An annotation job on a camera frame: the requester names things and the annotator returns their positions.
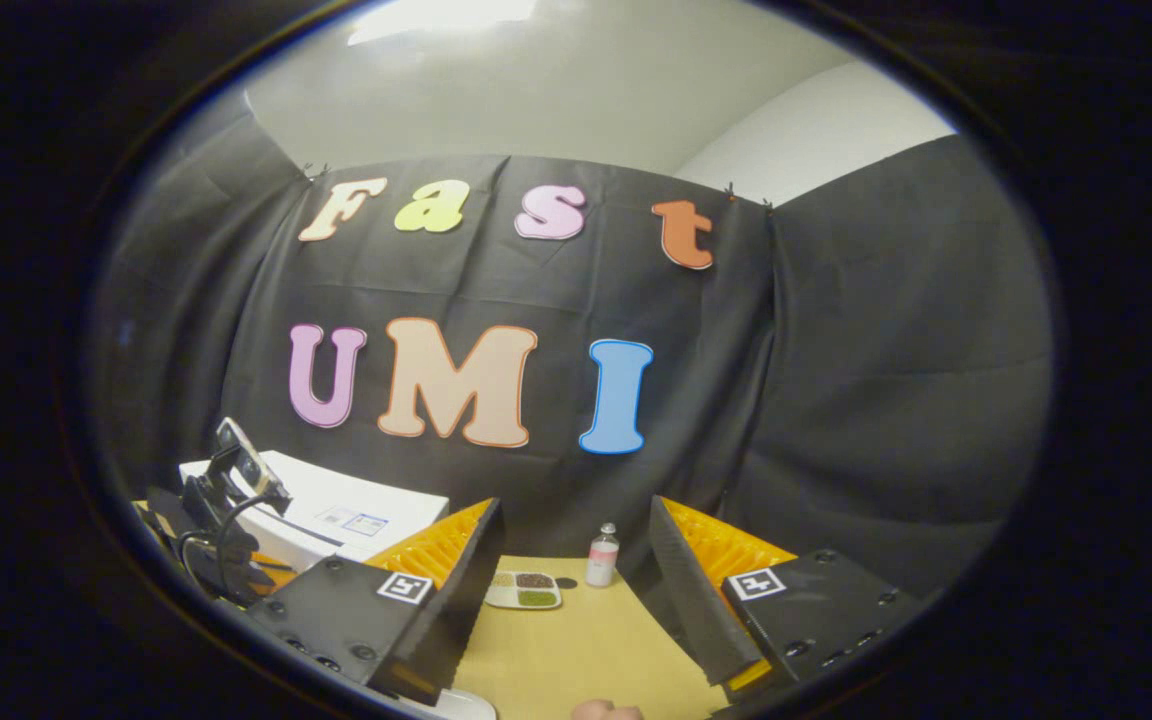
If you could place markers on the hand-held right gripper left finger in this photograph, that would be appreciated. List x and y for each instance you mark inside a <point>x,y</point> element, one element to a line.
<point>461,610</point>

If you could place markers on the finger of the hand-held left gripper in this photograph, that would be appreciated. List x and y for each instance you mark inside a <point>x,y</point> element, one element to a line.
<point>274,572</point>

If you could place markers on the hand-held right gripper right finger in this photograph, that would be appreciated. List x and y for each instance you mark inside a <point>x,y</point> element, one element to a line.
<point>691,600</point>

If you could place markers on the white square plate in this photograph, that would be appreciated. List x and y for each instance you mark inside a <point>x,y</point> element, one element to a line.
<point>456,706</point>

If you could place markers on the white microwave oven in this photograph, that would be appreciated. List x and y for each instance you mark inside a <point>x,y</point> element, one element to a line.
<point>366,500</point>

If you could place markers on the white divided seasoning dish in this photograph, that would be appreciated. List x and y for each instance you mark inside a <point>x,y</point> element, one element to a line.
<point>524,590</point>

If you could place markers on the small pink label bottle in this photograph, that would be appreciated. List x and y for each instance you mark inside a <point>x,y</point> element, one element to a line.
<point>602,562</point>

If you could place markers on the black backdrop cloth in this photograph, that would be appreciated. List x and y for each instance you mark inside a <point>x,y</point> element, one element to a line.
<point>836,400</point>

